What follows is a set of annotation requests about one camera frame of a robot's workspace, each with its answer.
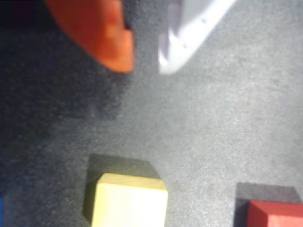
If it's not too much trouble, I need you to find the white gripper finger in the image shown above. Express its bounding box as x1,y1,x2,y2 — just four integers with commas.
158,0,237,75

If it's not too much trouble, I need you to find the black felt mat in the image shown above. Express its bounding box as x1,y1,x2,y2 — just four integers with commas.
0,0,303,227

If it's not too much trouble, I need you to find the yellow wooden cube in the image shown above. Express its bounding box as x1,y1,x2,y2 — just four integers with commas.
84,172,169,227

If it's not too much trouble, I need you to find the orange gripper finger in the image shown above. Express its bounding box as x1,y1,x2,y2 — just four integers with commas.
45,0,136,73

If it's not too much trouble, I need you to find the red wooden cube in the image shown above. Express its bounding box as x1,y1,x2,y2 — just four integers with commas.
234,200,303,227

